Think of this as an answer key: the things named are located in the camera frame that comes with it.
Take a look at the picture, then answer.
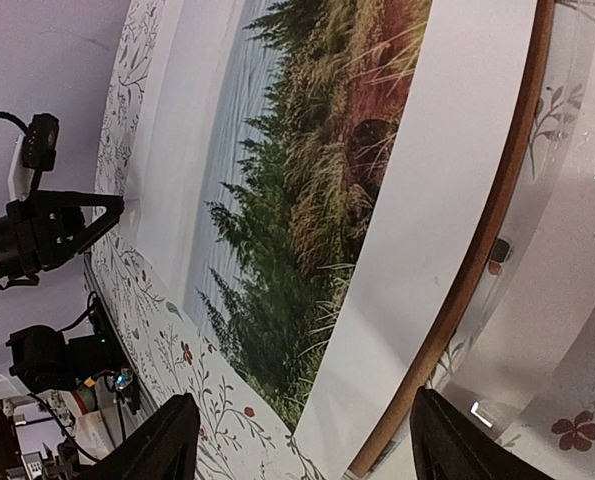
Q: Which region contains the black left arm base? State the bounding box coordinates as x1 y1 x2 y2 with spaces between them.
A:
87 291 141 415

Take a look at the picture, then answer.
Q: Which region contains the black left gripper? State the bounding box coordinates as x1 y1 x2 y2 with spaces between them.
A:
0 190 124 290

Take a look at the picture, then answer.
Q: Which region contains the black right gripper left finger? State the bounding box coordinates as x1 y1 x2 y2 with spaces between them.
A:
79 393 200 480

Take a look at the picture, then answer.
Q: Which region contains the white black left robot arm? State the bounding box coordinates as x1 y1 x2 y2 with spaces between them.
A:
0 190 127 395

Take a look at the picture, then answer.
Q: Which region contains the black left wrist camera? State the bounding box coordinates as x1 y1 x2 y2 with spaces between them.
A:
21 113 59 172

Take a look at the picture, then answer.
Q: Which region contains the brown fibreboard backing board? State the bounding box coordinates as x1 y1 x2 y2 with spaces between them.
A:
349 0 555 478

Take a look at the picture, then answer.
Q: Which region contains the clear glazing sheet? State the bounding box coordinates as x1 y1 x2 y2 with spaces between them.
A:
427 1 595 439

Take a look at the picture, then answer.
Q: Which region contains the white mat board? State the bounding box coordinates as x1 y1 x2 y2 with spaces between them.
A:
122 1 552 479

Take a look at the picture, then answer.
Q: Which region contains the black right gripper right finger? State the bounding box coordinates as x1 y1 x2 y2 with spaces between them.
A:
409 387 551 480

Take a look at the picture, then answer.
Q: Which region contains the matted landscape photo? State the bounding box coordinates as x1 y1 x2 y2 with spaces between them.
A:
183 0 431 429

